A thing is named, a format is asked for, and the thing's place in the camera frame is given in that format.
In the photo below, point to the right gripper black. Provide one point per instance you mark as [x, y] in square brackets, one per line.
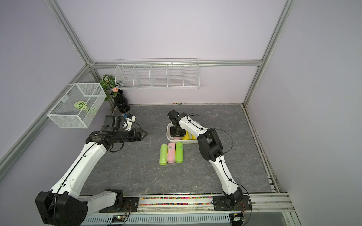
[172, 133]

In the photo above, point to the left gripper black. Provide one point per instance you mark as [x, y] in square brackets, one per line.
[134, 134]

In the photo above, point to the white plastic storage box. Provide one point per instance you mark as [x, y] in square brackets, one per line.
[183, 141]

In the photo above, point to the bright green roll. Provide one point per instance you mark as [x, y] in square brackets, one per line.
[179, 152]

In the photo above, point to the light green roll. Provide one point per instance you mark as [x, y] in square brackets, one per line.
[163, 154]

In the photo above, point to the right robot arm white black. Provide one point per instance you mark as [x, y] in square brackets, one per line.
[211, 149]

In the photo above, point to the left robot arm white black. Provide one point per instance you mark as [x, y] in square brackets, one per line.
[62, 205]

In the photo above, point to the black vase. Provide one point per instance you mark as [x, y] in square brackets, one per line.
[120, 100]

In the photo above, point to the green artificial plant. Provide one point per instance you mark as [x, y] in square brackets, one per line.
[108, 83]

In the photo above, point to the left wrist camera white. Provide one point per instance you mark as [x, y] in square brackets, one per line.
[129, 120]

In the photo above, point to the long white wire shelf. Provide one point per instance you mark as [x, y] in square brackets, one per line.
[166, 73]

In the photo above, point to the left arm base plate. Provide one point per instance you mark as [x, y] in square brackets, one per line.
[129, 204]

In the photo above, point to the white wire basket cube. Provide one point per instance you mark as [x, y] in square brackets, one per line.
[78, 107]

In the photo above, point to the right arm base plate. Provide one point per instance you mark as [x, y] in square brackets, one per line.
[223, 203]

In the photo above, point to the white vented cable duct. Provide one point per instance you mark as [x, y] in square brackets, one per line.
[156, 219]

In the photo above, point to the aluminium mounting rail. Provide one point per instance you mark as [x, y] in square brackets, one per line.
[201, 203]

